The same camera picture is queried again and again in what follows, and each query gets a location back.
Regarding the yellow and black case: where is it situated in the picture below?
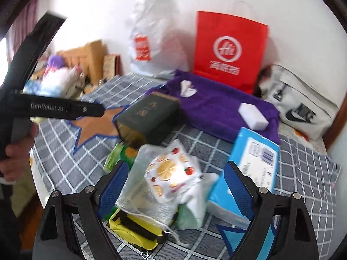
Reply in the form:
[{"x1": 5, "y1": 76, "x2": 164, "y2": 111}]
[{"x1": 108, "y1": 208, "x2": 167, "y2": 250}]

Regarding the purple towel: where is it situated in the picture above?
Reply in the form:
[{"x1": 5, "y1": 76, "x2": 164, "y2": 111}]
[{"x1": 146, "y1": 69, "x2": 281, "y2": 145}]

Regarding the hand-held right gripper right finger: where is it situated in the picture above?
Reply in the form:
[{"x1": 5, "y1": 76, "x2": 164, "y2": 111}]
[{"x1": 224, "y1": 160, "x2": 320, "y2": 260}]

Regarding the pink striped curtain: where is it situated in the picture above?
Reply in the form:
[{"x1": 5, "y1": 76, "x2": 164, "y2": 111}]
[{"x1": 7, "y1": 0, "x2": 38, "y2": 55}]

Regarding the white wipe with green pack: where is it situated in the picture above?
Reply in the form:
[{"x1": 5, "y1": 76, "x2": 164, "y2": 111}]
[{"x1": 176, "y1": 172, "x2": 220, "y2": 229}]

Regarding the green snack packet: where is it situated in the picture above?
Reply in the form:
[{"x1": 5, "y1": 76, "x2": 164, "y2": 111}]
[{"x1": 104, "y1": 142, "x2": 139, "y2": 174}]

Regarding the patterned beige box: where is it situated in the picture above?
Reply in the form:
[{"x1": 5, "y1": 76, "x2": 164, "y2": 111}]
[{"x1": 103, "y1": 55, "x2": 121, "y2": 79}]

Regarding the person's left forearm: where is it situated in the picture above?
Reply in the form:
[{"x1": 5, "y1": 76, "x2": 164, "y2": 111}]
[{"x1": 0, "y1": 180, "x2": 23, "y2": 260}]

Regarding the brown cardboard box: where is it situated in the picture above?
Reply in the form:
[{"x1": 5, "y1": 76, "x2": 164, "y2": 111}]
[{"x1": 58, "y1": 40, "x2": 109, "y2": 84}]

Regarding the fruit-print packet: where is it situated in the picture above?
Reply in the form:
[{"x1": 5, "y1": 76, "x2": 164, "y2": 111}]
[{"x1": 145, "y1": 139, "x2": 203, "y2": 203}]

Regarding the light green cloth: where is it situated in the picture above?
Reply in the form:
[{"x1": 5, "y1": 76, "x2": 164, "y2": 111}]
[{"x1": 177, "y1": 203, "x2": 204, "y2": 229}]

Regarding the white sling bag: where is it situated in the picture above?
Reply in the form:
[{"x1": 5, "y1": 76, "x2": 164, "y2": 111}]
[{"x1": 257, "y1": 64, "x2": 339, "y2": 141}]

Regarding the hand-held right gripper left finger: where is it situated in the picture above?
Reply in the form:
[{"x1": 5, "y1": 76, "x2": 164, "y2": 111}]
[{"x1": 35, "y1": 160, "x2": 131, "y2": 260}]

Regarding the white sponge block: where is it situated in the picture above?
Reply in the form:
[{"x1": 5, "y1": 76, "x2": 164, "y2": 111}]
[{"x1": 238, "y1": 102, "x2": 269, "y2": 130}]

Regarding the person's left hand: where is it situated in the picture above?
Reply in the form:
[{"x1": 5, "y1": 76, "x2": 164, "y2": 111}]
[{"x1": 0, "y1": 123, "x2": 38, "y2": 180}]

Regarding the white mesh drawstring pouch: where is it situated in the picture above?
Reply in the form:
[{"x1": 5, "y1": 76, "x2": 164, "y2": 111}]
[{"x1": 114, "y1": 143, "x2": 190, "y2": 245}]

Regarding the crumpled white tissue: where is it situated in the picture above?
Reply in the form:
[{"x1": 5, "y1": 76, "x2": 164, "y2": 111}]
[{"x1": 179, "y1": 80, "x2": 197, "y2": 98}]

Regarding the blue tissue pack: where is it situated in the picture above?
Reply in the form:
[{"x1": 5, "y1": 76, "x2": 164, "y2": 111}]
[{"x1": 207, "y1": 127, "x2": 280, "y2": 229}]

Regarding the purple plush toy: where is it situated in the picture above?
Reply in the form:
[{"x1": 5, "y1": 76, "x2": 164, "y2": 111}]
[{"x1": 47, "y1": 55, "x2": 65, "y2": 69}]

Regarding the white plastic shopping bag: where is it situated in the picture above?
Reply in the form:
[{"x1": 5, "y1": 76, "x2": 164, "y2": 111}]
[{"x1": 127, "y1": 0, "x2": 190, "y2": 80}]

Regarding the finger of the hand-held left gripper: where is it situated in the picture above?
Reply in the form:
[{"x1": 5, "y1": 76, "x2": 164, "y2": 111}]
[{"x1": 70, "y1": 101, "x2": 106, "y2": 120}]

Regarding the red paper bag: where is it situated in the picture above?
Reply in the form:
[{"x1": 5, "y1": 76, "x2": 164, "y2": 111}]
[{"x1": 193, "y1": 0, "x2": 269, "y2": 95}]

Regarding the white plush toy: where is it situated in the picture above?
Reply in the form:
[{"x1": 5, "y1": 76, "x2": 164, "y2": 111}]
[{"x1": 41, "y1": 66, "x2": 82, "y2": 98}]

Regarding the dark green box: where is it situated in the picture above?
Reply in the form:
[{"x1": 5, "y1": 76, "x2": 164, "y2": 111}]
[{"x1": 113, "y1": 91, "x2": 182, "y2": 148}]

